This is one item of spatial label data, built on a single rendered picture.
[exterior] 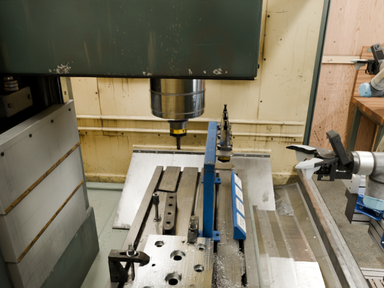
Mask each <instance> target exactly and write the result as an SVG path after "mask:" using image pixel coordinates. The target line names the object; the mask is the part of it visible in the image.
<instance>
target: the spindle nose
mask: <svg viewBox="0 0 384 288"><path fill-rule="evenodd" d="M148 81H149V102H150V110H151V113H152V115H153V116H155V117H157V118H160V119H166V120H176V121H178V120H187V119H193V118H197V117H200V116H201V115H202V114H203V113H204V112H205V107H206V79H152V78H148Z"/></svg>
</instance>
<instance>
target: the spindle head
mask: <svg viewBox="0 0 384 288"><path fill-rule="evenodd" d="M262 8H263V0H0V76H30V77H91V78H152V79H213V80H244V81H254V78H256V77H257V72H258V68H259V64H258V58H259V44H260V36H261V22H262Z"/></svg>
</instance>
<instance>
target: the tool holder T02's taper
mask: <svg viewBox="0 0 384 288"><path fill-rule="evenodd" d="M219 145H220V146H222V147H228V146H230V136H229V129H228V128H227V130H225V129H223V128H222V132H221V138H220V142H219Z"/></svg>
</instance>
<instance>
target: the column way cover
mask: <svg viewBox="0 0 384 288"><path fill-rule="evenodd" d="M79 145H80V140H79V133H78V125H77V118H76V113H75V106H74V100H69V101H68V102H67V103H65V104H60V103H58V104H54V105H52V106H50V107H48V108H46V109H44V110H43V111H41V112H40V113H38V114H36V115H34V116H32V117H31V118H29V119H27V120H25V121H23V122H22V123H20V124H18V125H16V126H14V127H13V128H11V129H10V130H8V131H6V132H4V133H2V134H1V135H0V247H1V250H2V254H3V258H4V260H5V262H7V265H8V268H9V272H10V275H11V279H12V282H13V285H14V288H40V287H41V286H42V284H43V283H44V281H45V279H46V278H47V276H48V275H49V274H50V272H51V270H52V269H53V267H54V266H55V264H56V263H57V261H58V260H59V258H60V257H61V255H62V253H63V252H64V250H65V249H66V248H67V246H68V244H69V243H70V241H71V240H72V238H73V236H74V235H75V234H76V232H77V231H78V229H79V228H80V226H81V224H82V223H83V222H84V220H85V219H86V217H87V214H86V206H85V199H84V194H83V187H82V184H83V182H84V180H83V174H82V166H81V159H80V155H79V147H78V146H79Z"/></svg>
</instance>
